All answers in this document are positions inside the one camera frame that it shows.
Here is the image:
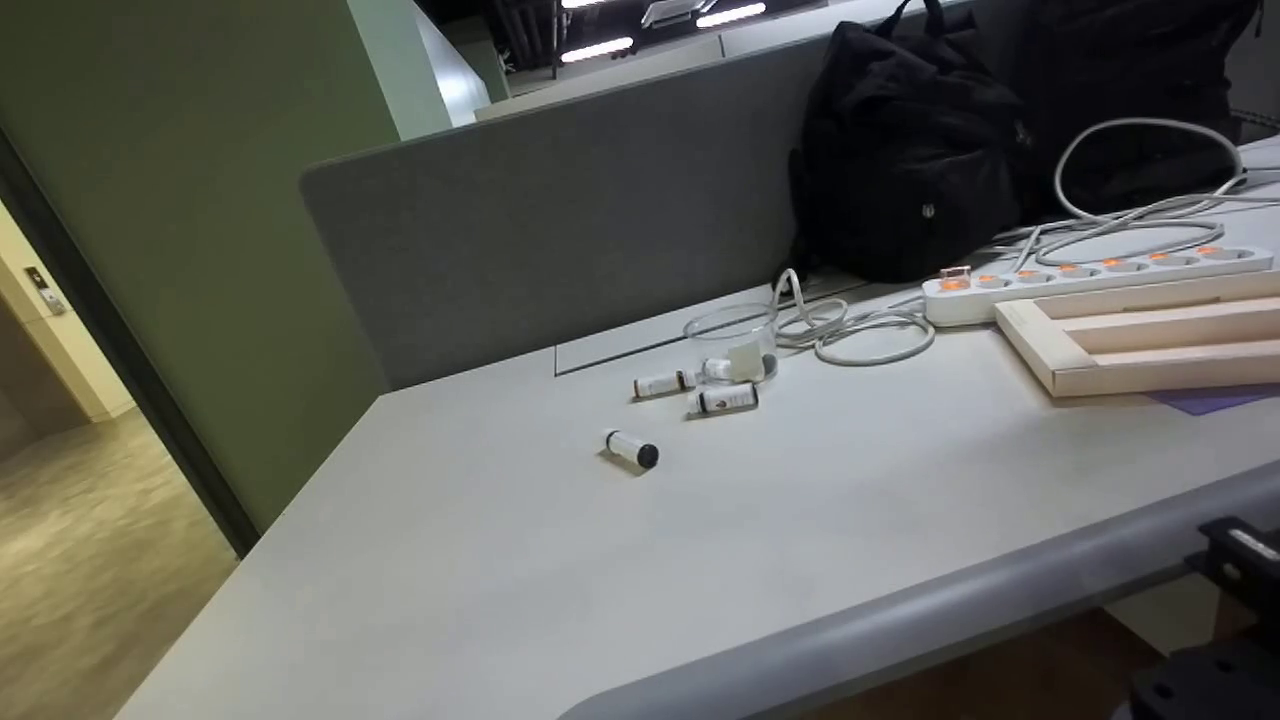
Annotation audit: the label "grey desk divider panel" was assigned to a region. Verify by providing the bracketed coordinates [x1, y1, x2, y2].
[294, 25, 859, 391]

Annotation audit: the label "white power strip orange switches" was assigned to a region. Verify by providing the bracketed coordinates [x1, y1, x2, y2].
[921, 237, 1280, 331]

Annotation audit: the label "thin white coiled cable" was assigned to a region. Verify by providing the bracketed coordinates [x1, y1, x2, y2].
[682, 265, 942, 372]

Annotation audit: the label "silver door handle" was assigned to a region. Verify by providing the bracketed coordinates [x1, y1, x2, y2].
[19, 265, 73, 324]

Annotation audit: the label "thick white power cable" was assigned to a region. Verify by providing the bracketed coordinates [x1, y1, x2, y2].
[991, 111, 1280, 271]

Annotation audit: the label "black metal mount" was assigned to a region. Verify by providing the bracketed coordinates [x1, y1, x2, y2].
[1121, 512, 1280, 720]

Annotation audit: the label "purple mat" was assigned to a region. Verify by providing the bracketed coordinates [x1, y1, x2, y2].
[1149, 379, 1280, 420]

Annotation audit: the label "large black bag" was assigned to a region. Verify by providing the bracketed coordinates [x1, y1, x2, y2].
[1006, 0, 1263, 226]

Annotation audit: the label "black backpack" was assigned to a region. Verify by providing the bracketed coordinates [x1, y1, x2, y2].
[788, 0, 1033, 288]

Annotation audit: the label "white charger plug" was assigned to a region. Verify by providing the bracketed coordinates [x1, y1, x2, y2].
[700, 337, 782, 387]

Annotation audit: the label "fluorescent ceiling light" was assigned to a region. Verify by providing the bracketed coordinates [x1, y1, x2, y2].
[686, 0, 773, 37]
[554, 32, 638, 69]

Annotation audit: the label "light wooden frame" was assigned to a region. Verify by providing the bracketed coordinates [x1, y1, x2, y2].
[991, 269, 1280, 404]

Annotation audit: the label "small white paint tube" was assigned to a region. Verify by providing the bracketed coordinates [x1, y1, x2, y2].
[594, 423, 663, 475]
[682, 379, 764, 420]
[627, 370, 696, 404]

